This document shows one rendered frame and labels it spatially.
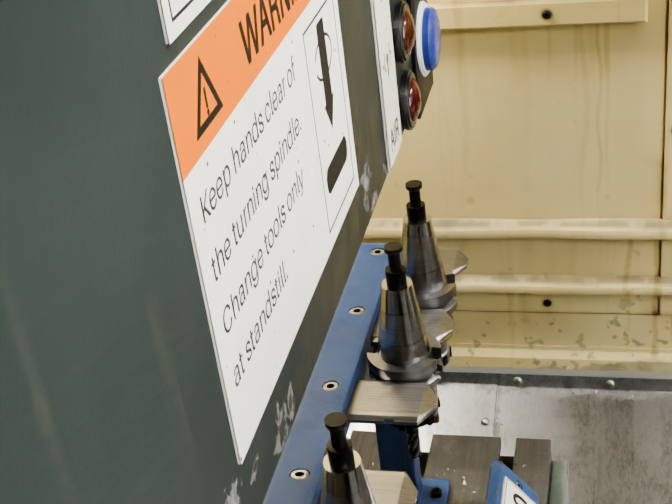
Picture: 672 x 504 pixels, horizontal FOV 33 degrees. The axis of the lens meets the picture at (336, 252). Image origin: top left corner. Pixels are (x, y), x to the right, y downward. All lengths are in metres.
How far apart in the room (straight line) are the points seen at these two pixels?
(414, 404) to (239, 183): 0.65
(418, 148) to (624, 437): 0.45
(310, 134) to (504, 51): 0.97
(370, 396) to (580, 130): 0.53
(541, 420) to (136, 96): 1.31
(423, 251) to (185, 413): 0.78
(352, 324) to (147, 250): 0.78
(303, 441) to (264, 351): 0.58
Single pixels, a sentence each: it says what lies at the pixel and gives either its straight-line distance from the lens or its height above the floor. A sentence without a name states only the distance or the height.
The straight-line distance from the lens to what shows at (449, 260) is 1.11.
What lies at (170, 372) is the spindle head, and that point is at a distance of 0.25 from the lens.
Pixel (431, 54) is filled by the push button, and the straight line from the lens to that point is 0.54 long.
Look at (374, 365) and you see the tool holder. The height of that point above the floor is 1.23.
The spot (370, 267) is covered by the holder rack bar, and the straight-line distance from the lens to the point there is 1.09.
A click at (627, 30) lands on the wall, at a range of 1.30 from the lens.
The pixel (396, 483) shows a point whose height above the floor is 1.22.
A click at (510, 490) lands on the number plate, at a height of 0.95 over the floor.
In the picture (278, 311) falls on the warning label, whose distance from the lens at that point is 0.32.
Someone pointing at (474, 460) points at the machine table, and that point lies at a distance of 1.35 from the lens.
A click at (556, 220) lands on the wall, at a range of 1.40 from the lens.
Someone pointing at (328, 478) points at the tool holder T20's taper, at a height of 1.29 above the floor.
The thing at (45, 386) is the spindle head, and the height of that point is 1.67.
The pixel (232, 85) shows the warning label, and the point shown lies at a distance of 0.28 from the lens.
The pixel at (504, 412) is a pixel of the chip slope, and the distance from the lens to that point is 1.52.
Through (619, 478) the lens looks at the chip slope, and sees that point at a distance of 1.48.
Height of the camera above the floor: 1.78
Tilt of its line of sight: 30 degrees down
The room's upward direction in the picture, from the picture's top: 8 degrees counter-clockwise
